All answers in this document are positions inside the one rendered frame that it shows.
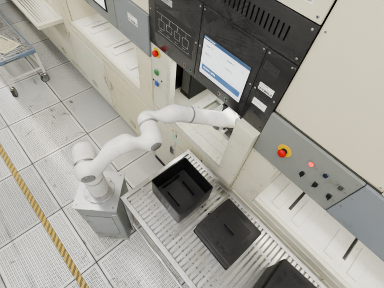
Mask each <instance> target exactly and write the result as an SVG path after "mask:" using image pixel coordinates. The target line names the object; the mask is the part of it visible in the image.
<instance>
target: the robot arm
mask: <svg viewBox="0 0 384 288"><path fill-rule="evenodd" d="M239 117H240V116H239V115H238V114H237V113H236V112H235V111H234V110H232V109H231V108H230V107H228V108H226V109H225V110H224V111H222V112H220V111H214V110H208V109H202V108H198V107H192V106H185V105H179V104H171V105H168V106H166V107H164V108H162V109H160V110H157V111H153V110H145V111H143V112H141V113H140V114H139V116H138V119H137V122H138V126H139V129H140V131H141V135H140V136H139V137H134V136H132V135H130V134H121V135H119V136H117V137H115V138H113V139H111V140H109V141H108V142H106V143H105V144H104V146H103V147H102V148H101V150H100V152H99V154H98V155H97V153H96V150H95V148H94V146H93V145H92V144H91V143H89V142H85V141H82V142H78V143H76V144H75V145H74V146H73V148H72V151H71V155H72V160H73V167H74V174H75V177H76V179H77V180H79V181H80V182H82V183H84V184H85V188H84V195H85V197H86V199H87V200H88V201H90V202H92V203H103V202H105V201H107V200H108V199H109V198H110V197H111V196H112V195H113V193H114V183H113V181H112V180H111V179H110V178H108V177H106V176H104V174H103V172H104V171H105V169H106V168H107V167H108V165H109V164H111V163H112V161H113V160H115V159H116V158H118V157H119V156H121V155H123V154H125V153H127V152H129V151H132V150H144V151H154V150H157V149H158V148H160V147H161V145H162V142H163V137H162V133H161V131H160V128H159V126H158V121H161V122H163V123H176V122H183V123H193V124H200V125H209V126H212V127H213V128H214V129H215V130H216V131H221V130H222V129H223V128H225V127H228V128H234V126H235V124H236V123H237V122H238V121H239V120H240V118H239Z"/></svg>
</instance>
